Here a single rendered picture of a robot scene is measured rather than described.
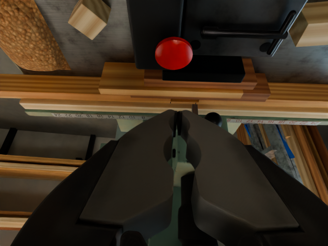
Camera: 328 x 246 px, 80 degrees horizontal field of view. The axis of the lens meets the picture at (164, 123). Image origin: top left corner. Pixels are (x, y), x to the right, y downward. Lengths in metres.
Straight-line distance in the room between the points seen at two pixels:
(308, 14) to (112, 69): 0.27
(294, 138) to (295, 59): 1.40
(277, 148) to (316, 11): 0.93
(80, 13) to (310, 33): 0.26
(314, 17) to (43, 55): 0.35
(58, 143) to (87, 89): 2.58
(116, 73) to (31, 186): 2.59
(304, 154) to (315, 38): 1.47
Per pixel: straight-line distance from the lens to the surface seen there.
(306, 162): 1.73
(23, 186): 2.89
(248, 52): 0.21
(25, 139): 3.11
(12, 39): 0.35
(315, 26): 0.30
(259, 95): 0.36
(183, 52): 0.16
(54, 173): 2.32
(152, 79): 0.29
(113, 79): 0.32
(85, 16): 0.27
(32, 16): 0.33
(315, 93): 0.44
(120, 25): 0.30
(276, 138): 1.18
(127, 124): 0.73
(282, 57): 0.37
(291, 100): 0.40
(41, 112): 0.43
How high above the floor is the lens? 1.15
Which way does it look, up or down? 30 degrees down
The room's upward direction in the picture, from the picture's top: 178 degrees counter-clockwise
